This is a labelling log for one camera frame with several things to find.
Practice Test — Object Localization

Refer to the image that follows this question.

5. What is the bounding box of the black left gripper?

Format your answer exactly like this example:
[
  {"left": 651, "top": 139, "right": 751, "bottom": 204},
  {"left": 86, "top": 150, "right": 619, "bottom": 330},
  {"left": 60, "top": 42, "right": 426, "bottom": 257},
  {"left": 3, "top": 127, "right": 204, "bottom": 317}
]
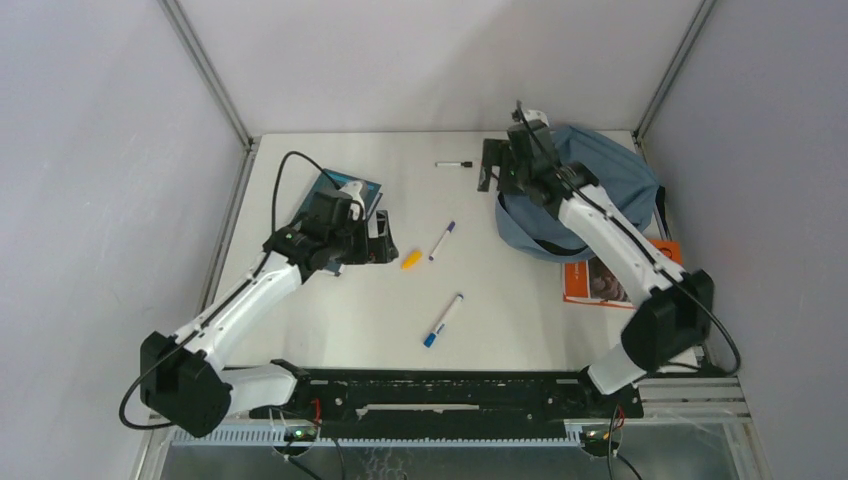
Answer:
[{"left": 327, "top": 210, "right": 397, "bottom": 265}]

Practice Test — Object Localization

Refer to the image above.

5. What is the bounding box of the black capped white marker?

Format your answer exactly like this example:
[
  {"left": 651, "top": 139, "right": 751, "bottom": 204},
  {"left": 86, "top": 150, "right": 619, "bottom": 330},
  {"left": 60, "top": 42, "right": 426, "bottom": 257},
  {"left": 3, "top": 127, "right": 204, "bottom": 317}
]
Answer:
[{"left": 434, "top": 161, "right": 473, "bottom": 168}]

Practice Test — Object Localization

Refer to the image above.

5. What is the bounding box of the yellow highlighter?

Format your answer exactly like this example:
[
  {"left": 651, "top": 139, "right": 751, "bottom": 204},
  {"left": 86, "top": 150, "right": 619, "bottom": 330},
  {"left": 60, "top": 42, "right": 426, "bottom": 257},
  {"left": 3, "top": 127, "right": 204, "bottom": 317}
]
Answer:
[{"left": 401, "top": 250, "right": 423, "bottom": 270}]

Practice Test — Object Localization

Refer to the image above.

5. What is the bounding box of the teal hardcover book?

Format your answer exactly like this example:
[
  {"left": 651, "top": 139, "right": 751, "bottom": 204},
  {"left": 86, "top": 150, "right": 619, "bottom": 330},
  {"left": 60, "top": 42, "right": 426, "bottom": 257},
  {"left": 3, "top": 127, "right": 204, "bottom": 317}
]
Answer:
[{"left": 297, "top": 170, "right": 383, "bottom": 221}]

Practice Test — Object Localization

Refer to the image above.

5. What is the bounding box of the purple capped white marker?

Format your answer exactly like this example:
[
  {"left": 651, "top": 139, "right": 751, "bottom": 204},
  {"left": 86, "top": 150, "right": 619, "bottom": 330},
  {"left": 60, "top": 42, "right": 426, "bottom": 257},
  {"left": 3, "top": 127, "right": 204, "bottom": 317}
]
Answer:
[{"left": 428, "top": 221, "right": 456, "bottom": 262}]

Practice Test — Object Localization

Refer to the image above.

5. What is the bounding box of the blue capped white marker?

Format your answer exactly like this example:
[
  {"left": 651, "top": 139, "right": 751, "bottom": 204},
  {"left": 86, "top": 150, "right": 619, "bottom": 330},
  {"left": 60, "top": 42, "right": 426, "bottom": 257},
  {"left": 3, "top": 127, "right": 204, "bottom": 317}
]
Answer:
[{"left": 423, "top": 293, "right": 464, "bottom": 348}]

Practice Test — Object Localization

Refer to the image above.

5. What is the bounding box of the blue student backpack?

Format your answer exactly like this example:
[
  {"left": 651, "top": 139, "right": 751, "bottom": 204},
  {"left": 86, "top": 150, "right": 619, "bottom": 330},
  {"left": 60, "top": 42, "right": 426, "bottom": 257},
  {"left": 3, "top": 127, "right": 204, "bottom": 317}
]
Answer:
[{"left": 495, "top": 126, "right": 660, "bottom": 264}]

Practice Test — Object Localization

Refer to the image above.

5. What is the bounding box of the orange Good Morning book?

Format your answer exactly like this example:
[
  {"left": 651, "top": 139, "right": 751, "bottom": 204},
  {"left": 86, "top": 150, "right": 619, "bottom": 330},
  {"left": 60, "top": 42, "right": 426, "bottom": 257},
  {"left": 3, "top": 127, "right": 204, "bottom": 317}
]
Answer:
[{"left": 562, "top": 240, "right": 682, "bottom": 310}]

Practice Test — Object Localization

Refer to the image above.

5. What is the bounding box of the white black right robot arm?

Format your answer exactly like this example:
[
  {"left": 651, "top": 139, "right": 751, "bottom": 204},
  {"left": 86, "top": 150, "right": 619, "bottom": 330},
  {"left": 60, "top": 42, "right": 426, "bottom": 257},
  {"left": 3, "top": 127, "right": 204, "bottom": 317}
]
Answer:
[{"left": 479, "top": 120, "right": 715, "bottom": 416}]

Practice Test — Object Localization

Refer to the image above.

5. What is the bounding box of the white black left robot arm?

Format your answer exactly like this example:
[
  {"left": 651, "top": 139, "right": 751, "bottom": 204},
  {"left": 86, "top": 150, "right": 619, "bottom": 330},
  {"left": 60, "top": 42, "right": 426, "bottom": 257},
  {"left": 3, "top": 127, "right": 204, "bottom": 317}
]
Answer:
[{"left": 139, "top": 210, "right": 398, "bottom": 438}]

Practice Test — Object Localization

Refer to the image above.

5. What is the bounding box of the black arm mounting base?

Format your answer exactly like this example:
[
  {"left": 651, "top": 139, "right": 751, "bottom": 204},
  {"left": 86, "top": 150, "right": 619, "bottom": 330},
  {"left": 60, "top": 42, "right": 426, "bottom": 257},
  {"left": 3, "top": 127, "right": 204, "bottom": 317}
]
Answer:
[{"left": 248, "top": 367, "right": 644, "bottom": 438}]

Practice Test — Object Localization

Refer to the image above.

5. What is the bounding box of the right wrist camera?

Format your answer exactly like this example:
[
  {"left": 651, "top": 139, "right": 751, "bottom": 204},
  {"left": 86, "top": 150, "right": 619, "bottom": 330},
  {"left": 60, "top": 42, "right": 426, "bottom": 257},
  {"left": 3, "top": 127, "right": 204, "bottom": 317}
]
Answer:
[{"left": 507, "top": 108, "right": 552, "bottom": 149}]

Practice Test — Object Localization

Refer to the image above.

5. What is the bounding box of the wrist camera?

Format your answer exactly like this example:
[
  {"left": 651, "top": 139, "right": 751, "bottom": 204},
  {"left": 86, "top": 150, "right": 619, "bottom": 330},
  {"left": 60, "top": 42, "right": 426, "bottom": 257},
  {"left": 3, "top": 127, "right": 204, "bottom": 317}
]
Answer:
[
  {"left": 507, "top": 108, "right": 552, "bottom": 149},
  {"left": 308, "top": 180, "right": 368, "bottom": 230}
]

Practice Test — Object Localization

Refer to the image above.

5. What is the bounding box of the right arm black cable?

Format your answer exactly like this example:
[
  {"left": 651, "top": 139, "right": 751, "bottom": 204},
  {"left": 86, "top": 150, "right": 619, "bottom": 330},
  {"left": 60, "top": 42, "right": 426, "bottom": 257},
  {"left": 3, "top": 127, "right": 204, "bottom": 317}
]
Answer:
[{"left": 515, "top": 100, "right": 742, "bottom": 378}]

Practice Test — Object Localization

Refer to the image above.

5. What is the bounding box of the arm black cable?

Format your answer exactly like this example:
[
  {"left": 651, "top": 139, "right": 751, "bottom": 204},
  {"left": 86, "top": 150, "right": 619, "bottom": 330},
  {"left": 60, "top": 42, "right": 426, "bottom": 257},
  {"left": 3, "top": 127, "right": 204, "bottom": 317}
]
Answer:
[
  {"left": 119, "top": 150, "right": 342, "bottom": 432},
  {"left": 515, "top": 100, "right": 742, "bottom": 378}
]

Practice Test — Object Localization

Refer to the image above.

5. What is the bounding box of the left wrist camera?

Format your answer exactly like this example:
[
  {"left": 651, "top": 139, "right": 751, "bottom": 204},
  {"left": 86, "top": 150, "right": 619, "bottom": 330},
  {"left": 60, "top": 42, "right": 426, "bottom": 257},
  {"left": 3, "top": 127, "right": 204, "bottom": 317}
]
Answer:
[{"left": 308, "top": 180, "right": 368, "bottom": 230}]

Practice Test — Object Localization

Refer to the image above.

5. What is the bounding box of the right aluminium frame post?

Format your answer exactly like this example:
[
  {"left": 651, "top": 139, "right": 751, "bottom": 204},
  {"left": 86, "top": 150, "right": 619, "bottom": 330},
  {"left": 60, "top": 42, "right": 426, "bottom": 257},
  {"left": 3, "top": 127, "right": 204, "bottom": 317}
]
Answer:
[{"left": 633, "top": 0, "right": 718, "bottom": 147}]

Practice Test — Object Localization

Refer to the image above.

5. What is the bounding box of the aluminium frame post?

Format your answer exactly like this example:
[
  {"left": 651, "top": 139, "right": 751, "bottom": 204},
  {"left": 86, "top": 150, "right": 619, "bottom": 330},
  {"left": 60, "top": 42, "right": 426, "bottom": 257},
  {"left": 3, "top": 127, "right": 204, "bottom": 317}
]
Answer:
[
  {"left": 158, "top": 0, "right": 254, "bottom": 150},
  {"left": 633, "top": 0, "right": 718, "bottom": 147}
]

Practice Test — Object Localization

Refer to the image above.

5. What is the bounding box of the left aluminium frame post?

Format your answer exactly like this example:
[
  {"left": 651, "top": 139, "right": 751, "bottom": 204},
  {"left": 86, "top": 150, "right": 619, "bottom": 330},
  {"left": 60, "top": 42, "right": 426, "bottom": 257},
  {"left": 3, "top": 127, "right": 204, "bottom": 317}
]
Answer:
[{"left": 158, "top": 0, "right": 254, "bottom": 150}]

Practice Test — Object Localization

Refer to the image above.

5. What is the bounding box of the white slotted cable duct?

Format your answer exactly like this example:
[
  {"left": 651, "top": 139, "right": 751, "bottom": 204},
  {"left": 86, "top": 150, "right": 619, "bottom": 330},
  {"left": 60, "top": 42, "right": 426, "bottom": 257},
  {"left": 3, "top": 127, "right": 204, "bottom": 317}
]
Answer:
[{"left": 170, "top": 424, "right": 582, "bottom": 448}]

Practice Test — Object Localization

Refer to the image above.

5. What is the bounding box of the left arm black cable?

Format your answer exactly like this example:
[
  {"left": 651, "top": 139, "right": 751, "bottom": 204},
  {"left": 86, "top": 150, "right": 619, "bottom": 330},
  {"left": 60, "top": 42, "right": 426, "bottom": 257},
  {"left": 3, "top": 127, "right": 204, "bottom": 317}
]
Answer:
[{"left": 119, "top": 150, "right": 342, "bottom": 432}]

